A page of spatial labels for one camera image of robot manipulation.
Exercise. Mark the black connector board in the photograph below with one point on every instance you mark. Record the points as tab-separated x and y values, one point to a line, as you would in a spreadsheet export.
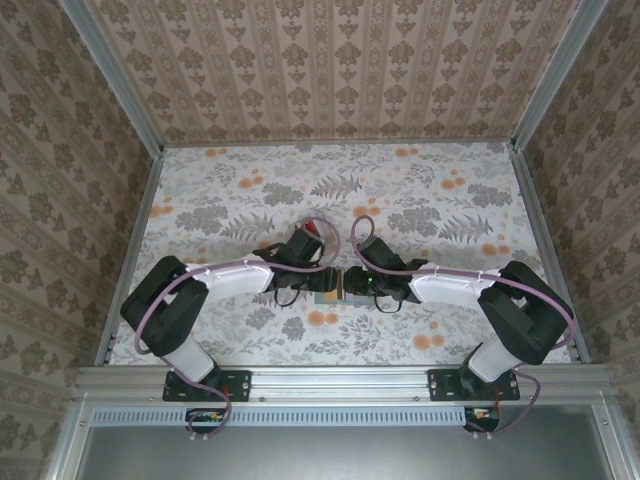
482	422
205	422

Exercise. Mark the plain tan credit card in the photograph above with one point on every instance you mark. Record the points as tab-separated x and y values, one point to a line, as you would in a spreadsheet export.
330	298

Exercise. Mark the aluminium lower frame profile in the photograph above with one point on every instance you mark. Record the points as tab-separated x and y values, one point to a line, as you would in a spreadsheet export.
70	440
611	440

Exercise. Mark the slanted aluminium frame post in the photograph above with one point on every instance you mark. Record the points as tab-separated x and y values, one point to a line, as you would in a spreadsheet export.
119	80
552	75

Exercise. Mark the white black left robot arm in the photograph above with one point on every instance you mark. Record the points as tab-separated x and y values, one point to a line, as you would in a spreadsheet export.
230	280

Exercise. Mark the long aluminium mounting rail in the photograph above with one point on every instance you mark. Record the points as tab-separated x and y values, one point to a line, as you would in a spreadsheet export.
340	382

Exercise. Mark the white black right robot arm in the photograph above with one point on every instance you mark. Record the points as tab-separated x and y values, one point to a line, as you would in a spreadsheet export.
445	287

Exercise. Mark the aluminium table side rail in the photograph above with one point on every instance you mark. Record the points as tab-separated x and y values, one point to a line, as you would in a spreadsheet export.
542	225
139	225

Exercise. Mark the grey green card holder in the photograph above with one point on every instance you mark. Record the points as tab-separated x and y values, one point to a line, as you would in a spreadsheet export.
357	301

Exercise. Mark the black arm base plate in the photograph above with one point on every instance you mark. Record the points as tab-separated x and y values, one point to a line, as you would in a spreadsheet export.
442	387
240	385

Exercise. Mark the thin aluminium table end rail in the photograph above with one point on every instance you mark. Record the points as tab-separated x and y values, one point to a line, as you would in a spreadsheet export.
340	143

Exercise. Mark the grey metal panel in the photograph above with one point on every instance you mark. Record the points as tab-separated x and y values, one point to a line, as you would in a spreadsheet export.
340	455

